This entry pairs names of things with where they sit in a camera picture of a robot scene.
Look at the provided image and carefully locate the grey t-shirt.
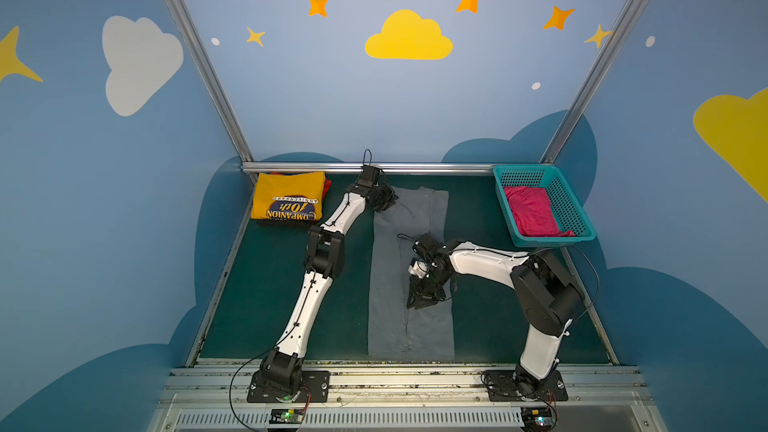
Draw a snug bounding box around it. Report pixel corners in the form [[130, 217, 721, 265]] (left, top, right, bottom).
[[367, 187, 455, 362]]

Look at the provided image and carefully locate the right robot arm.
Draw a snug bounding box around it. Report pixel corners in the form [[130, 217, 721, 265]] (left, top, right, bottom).
[[407, 234, 584, 387]]

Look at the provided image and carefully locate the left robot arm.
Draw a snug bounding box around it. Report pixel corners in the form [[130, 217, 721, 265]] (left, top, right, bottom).
[[254, 183, 396, 397]]

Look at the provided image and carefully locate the folded red t-shirt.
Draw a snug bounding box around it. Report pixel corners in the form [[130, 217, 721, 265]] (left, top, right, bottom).
[[322, 178, 332, 198]]

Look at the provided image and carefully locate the folded yellow t-shirt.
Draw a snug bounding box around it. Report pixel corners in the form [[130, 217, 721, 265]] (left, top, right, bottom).
[[250, 172, 326, 222]]

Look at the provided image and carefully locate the magenta t-shirt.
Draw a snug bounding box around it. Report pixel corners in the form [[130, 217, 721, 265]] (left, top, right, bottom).
[[503, 186, 575, 237]]

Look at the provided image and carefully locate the teal plastic basket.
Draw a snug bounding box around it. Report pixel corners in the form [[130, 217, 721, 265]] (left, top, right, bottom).
[[493, 164, 597, 248]]

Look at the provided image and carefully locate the right controller board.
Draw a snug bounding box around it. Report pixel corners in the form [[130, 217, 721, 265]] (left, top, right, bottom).
[[521, 408, 557, 432]]

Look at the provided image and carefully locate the controller board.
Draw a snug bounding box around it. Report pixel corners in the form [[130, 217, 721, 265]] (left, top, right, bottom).
[[269, 409, 304, 426], [521, 408, 557, 432]]

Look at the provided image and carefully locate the left controller board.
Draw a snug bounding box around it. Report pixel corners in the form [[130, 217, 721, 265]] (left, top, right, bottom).
[[269, 409, 304, 426]]

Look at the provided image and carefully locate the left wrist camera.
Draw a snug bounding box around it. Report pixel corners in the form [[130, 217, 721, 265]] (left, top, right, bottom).
[[356, 165, 381, 188]]

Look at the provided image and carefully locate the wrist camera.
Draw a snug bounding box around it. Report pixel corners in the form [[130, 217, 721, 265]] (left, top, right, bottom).
[[356, 165, 381, 188], [408, 234, 447, 279]]

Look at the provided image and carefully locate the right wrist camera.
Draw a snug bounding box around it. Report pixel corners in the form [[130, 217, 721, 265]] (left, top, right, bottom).
[[408, 234, 447, 279]]

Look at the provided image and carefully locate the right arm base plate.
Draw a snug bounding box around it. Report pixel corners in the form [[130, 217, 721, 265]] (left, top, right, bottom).
[[481, 368, 568, 402]]

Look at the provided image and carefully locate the aluminium back rail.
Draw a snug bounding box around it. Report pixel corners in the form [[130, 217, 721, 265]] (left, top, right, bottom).
[[241, 161, 511, 176]]

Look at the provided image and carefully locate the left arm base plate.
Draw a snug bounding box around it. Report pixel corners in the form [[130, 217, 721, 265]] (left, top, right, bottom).
[[246, 370, 331, 403]]

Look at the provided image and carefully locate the front aluminium rail bed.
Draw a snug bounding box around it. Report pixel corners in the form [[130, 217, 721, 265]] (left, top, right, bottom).
[[148, 359, 667, 431]]

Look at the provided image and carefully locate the left aluminium post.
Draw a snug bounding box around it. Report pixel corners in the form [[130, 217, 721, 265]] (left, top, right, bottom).
[[164, 0, 253, 163]]

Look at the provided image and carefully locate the aluminium post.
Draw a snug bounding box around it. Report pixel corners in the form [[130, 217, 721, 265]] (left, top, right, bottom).
[[164, 0, 253, 163], [540, 0, 650, 165]]

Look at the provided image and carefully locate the right aluminium post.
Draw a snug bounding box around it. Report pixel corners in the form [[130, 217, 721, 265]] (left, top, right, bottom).
[[540, 0, 650, 165]]

